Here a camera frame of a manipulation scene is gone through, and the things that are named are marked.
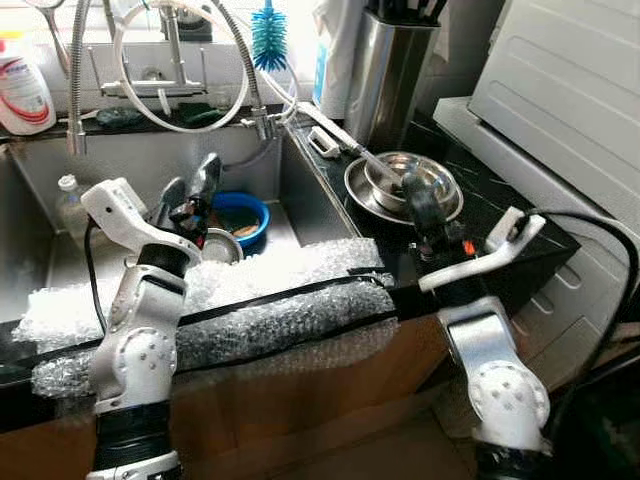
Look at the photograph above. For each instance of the wooden cabinet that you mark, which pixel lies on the wooden cabinet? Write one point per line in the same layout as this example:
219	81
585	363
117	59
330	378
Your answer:
300	400

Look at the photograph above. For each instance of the deep steel bowl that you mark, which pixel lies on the deep steel bowl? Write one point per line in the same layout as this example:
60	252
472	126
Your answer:
440	180

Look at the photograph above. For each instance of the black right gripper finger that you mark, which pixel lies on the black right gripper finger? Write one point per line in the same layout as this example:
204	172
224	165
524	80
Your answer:
422	200

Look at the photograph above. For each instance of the dark green scouring pad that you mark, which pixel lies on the dark green scouring pad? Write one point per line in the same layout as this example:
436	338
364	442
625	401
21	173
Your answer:
210	115
120	118

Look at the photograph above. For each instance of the clear bubble wrap sheet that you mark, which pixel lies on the clear bubble wrap sheet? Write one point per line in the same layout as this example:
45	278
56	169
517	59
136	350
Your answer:
280	290

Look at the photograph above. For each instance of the blue plastic bowl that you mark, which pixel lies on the blue plastic bowl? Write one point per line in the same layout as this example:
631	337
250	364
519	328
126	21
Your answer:
255	210

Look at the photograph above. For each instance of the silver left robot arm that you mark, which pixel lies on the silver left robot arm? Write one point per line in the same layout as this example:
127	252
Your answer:
135	360

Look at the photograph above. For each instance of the shallow steel plate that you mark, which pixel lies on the shallow steel plate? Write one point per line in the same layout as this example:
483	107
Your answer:
360	195

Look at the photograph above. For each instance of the clear plastic bottle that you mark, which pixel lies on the clear plastic bottle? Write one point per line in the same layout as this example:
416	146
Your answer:
70	210

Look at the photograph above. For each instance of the steel ladle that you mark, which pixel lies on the steel ladle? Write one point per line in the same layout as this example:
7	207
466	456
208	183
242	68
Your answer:
45	5

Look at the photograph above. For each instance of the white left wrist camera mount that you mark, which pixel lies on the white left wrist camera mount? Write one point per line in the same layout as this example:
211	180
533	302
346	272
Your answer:
120	210

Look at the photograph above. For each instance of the small steel bowl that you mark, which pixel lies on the small steel bowl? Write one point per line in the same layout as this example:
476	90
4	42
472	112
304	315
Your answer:
225	248

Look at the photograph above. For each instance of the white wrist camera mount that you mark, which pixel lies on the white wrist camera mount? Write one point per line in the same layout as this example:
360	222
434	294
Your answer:
120	210
480	255

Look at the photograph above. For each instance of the white red soap bottle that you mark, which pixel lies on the white red soap bottle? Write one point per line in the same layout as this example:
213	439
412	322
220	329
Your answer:
25	95

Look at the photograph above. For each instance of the small white clip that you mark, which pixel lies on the small white clip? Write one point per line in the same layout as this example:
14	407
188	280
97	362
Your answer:
325	142

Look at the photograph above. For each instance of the steel tap fixture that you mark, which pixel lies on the steel tap fixture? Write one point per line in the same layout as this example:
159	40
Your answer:
175	50

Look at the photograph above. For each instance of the stainless steel sink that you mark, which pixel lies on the stainless steel sink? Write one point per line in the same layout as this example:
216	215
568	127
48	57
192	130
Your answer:
150	160

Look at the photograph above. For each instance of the steel knife holder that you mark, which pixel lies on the steel knife holder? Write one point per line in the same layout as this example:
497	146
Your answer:
390	80

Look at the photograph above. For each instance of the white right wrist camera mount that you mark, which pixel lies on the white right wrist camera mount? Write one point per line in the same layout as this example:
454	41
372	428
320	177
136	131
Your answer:
480	255

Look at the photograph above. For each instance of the white kitchen appliance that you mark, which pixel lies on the white kitchen appliance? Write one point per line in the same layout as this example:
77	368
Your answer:
560	80

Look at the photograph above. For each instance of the blue bottle brush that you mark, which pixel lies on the blue bottle brush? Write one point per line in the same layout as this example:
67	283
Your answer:
268	40

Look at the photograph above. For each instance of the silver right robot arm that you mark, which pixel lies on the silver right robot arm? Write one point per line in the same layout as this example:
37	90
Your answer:
495	380

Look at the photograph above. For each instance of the white blue plastic bag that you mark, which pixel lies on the white blue plastic bag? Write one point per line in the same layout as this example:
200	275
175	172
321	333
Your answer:
325	60

